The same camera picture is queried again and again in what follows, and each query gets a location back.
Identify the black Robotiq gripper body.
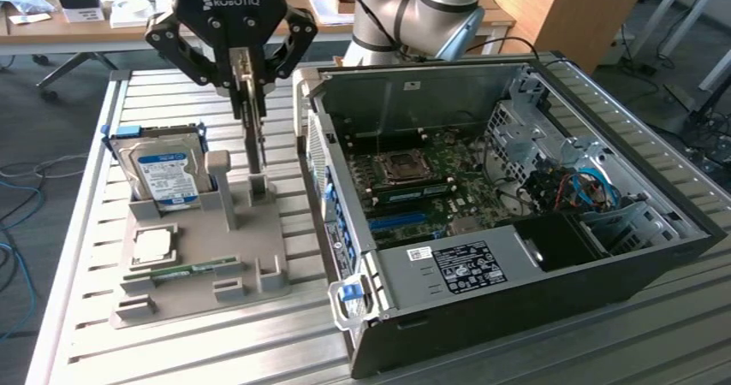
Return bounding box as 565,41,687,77
170,0,285,52

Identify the white paper stack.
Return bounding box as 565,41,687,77
106,0,154,30

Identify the white box with black lid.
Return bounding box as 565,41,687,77
56,0,106,24

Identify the wooden desk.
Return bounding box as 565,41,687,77
0,0,518,57

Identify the hard disk with blue caddy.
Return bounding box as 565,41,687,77
98,121,217,210

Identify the CPU socket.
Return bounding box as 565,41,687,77
372,148,430,186

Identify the green motherboard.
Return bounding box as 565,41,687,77
340,131,518,250

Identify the green RAM stick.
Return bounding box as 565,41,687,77
121,254,244,281
376,182,456,205

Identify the silver disk bay cage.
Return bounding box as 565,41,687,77
482,97,576,170

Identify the silver CPU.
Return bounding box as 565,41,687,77
130,229,176,267

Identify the wooden cabinet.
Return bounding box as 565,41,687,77
474,0,655,74

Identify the blue expansion slot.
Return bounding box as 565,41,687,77
366,212,429,234

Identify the grey parts rack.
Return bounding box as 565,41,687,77
106,148,294,331

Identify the grey power supply with labels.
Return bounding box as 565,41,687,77
361,225,541,314

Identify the case latch with blue tab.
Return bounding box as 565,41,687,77
325,272,380,331

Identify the black open PC case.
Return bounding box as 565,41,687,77
290,56,727,380

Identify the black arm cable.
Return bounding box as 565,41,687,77
462,36,573,64

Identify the blue floor cable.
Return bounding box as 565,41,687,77
0,179,45,343

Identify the blue data wire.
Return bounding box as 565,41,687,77
574,167,622,210

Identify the white desk frame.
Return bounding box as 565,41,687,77
625,0,731,93

